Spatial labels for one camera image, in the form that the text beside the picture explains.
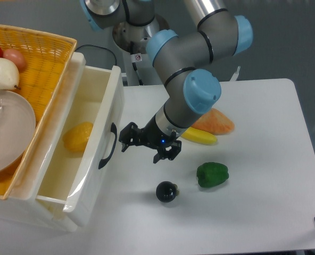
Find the pink toy peach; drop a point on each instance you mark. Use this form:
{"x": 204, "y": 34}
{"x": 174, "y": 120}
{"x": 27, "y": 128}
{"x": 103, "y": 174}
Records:
{"x": 16, "y": 57}

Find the white toy pear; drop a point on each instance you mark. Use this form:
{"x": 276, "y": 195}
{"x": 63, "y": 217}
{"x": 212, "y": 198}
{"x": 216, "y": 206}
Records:
{"x": 9, "y": 75}

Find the orange fruit slice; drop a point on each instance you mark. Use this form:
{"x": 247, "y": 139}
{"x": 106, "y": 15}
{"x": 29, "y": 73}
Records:
{"x": 214, "y": 122}

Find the black round mangosteen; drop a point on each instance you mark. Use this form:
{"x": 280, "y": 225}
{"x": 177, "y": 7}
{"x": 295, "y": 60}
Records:
{"x": 166, "y": 191}

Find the yellow toy banana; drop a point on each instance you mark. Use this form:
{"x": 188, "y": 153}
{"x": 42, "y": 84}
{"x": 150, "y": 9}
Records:
{"x": 199, "y": 136}

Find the yellow wicker basket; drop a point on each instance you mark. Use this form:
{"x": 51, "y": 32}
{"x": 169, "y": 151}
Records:
{"x": 48, "y": 56}

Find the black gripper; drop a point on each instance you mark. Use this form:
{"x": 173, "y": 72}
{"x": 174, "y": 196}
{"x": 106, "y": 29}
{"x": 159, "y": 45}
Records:
{"x": 151, "y": 136}

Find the yellow toy corn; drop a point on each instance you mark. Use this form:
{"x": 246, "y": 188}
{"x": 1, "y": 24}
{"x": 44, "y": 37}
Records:
{"x": 76, "y": 139}

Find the green bell pepper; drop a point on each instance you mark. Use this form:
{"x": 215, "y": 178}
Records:
{"x": 212, "y": 174}

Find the white top drawer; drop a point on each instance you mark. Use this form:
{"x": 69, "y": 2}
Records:
{"x": 74, "y": 175}

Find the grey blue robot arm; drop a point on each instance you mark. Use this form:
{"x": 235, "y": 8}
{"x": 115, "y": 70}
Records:
{"x": 178, "y": 62}

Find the beige plate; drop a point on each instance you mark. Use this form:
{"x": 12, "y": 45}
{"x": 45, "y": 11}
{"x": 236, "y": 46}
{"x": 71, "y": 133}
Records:
{"x": 17, "y": 127}

